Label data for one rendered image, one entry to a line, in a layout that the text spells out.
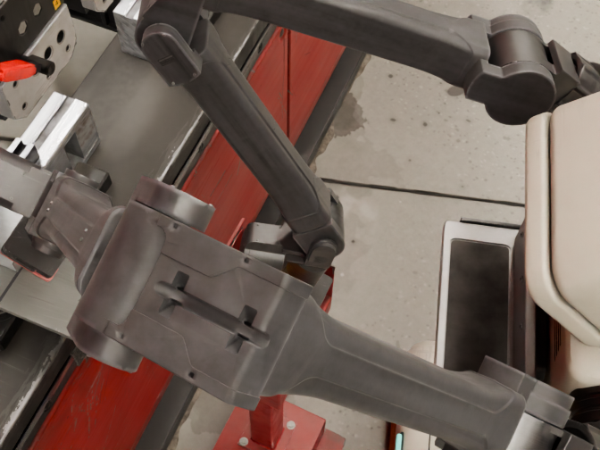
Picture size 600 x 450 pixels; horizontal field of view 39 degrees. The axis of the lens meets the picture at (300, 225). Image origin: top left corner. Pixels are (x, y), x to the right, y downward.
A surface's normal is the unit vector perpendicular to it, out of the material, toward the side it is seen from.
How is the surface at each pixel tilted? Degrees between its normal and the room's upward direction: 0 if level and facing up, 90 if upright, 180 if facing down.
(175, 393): 0
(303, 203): 69
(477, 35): 22
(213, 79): 86
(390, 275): 0
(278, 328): 62
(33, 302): 0
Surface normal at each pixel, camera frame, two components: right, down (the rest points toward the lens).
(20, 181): 0.22, 0.04
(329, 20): 0.02, 0.73
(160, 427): 0.02, -0.51
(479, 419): 0.67, 0.28
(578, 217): -0.66, -0.46
